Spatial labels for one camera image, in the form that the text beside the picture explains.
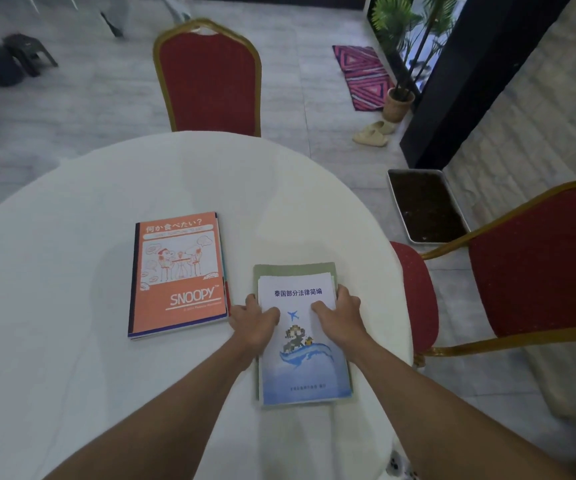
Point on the person's right hand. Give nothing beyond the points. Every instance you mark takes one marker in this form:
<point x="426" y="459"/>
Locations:
<point x="343" y="324"/>

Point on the person's left hand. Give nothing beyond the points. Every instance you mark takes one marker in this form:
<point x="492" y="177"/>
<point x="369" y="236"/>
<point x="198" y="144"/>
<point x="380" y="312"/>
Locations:
<point x="252" y="327"/>

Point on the person's right thumb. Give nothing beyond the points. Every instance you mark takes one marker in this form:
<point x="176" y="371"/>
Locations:
<point x="321" y="308"/>

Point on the person's left thumb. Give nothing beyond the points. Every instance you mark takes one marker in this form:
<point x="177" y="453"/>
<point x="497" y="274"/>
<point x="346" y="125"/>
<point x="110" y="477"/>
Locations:
<point x="271" y="317"/>

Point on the white blue whale booklet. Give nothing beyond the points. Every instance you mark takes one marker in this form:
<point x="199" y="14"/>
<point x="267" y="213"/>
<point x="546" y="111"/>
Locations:
<point x="313" y="364"/>

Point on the person's left forearm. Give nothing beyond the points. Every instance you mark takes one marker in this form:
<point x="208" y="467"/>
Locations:
<point x="168" y="414"/>

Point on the person's right forearm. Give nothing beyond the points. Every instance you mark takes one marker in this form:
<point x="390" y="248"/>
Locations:
<point x="442" y="419"/>

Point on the orange cartoon notebook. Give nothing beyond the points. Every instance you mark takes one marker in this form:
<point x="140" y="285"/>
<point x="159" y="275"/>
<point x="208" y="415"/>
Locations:
<point x="178" y="274"/>

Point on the tray of dark soil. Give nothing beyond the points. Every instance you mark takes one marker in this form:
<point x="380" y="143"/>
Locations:
<point x="425" y="207"/>

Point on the white spotted fabric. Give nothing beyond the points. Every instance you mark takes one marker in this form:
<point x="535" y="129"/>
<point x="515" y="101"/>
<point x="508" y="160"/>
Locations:
<point x="399" y="467"/>

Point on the beige slipper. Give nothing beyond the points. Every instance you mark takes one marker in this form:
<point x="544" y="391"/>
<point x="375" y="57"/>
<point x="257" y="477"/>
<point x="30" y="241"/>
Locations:
<point x="384" y="126"/>
<point x="370" y="137"/>

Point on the woven plant pot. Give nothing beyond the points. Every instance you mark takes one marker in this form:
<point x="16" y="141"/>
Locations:
<point x="397" y="107"/>

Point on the white tablecloth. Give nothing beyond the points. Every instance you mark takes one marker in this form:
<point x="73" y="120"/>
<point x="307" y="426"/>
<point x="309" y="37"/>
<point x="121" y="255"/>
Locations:
<point x="68" y="244"/>

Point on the red gold banquet chair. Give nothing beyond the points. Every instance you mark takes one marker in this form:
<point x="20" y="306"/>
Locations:
<point x="210" y="79"/>
<point x="542" y="264"/>

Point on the pink patterned rug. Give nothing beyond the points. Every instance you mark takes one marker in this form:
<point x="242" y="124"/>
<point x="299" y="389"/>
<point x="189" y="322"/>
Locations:
<point x="365" y="77"/>

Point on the black pillar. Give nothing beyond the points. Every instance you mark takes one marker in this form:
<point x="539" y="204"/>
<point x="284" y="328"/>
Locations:
<point x="472" y="69"/>

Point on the green palm plant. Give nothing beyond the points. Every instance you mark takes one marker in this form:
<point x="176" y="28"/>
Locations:
<point x="393" y="17"/>

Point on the black plastic stool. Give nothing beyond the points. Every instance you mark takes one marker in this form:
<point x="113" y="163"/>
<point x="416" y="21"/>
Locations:
<point x="28" y="47"/>

